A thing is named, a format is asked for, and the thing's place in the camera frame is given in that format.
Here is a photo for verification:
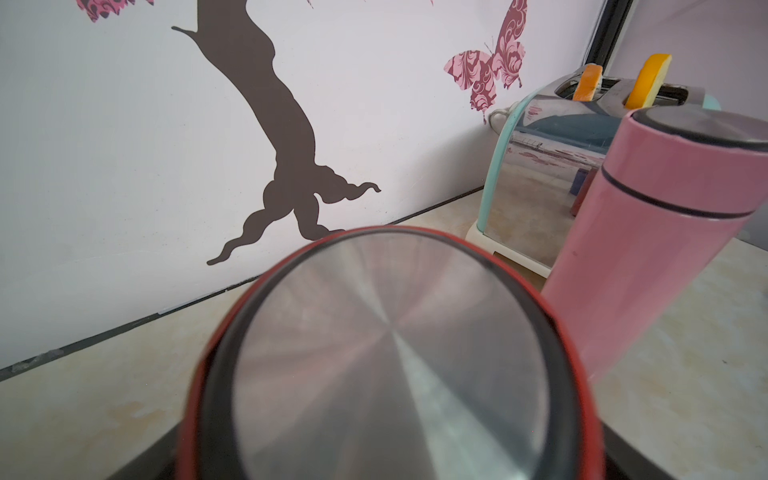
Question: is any red thermos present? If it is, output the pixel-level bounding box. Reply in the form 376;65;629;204
176;226;606;479

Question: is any toast slice front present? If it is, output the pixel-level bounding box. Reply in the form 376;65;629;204
624;54;672;110

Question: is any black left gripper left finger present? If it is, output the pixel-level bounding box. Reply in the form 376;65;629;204
108;425;179;480

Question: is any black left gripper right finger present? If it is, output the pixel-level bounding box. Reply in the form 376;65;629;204
602;423;674;480

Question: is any mint green toaster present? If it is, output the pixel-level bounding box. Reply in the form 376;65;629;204
465;74;721;279

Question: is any toast slice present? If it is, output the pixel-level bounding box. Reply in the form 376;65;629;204
624;54;672;110
572;64;603;102

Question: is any toast slice rear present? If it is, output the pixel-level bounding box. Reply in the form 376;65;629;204
572;64;603;102

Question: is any pink thermos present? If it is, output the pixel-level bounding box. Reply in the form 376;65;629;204
543;106;767;379

